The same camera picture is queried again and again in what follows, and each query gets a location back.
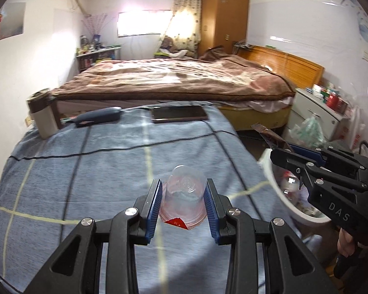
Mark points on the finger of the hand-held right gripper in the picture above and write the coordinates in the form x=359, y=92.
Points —
x=306, y=153
x=286, y=160

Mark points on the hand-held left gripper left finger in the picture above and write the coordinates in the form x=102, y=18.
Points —
x=153, y=211

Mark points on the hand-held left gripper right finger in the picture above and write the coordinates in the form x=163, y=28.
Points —
x=211, y=211

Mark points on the white trash bin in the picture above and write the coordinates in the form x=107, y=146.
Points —
x=271, y=174

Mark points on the clear plastic cup red lid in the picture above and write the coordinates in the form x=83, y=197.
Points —
x=184, y=190

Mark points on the person's right hand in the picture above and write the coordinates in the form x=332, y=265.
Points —
x=346, y=245

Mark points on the green plastic bag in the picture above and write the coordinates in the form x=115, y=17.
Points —
x=308, y=130

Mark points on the clear plastic bottle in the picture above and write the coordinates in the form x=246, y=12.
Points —
x=289, y=185

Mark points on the white nightstand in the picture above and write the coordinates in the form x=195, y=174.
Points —
x=309, y=107

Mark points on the white red plastic bag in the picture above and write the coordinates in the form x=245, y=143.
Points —
x=355, y=128

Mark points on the pale pink bedsheet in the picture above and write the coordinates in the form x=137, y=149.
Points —
x=273, y=104

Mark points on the red canister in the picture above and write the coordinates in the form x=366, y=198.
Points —
x=333, y=100

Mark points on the red patterned tin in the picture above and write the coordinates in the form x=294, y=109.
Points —
x=343, y=105

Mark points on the pile of small boxes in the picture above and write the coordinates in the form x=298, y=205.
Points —
x=320, y=91

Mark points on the blue plaid bedsheet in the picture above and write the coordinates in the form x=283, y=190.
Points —
x=79, y=190

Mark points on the wooden bed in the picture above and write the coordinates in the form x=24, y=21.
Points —
x=294, y=64

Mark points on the black smartphone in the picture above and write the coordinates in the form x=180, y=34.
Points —
x=178, y=114

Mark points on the dark blue pouch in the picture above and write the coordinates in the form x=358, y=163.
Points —
x=95, y=116

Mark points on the brown blanket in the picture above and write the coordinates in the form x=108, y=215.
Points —
x=171, y=79

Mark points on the brown white box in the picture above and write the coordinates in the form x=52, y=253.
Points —
x=44, y=119

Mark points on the wooden wardrobe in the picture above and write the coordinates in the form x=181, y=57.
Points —
x=224, y=15

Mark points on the cluttered desk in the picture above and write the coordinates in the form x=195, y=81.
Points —
x=92, y=59

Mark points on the brown teddy bear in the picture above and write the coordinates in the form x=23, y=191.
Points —
x=167, y=44

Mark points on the patterned curtain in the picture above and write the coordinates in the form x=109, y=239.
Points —
x=187, y=12

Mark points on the window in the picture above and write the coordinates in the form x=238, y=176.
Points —
x=144, y=23

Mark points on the purple branch decoration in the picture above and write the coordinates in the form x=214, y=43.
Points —
x=95, y=24

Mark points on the white light switch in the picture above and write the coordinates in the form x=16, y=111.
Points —
x=366, y=56

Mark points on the silvery wall poster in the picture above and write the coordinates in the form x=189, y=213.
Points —
x=12, y=21

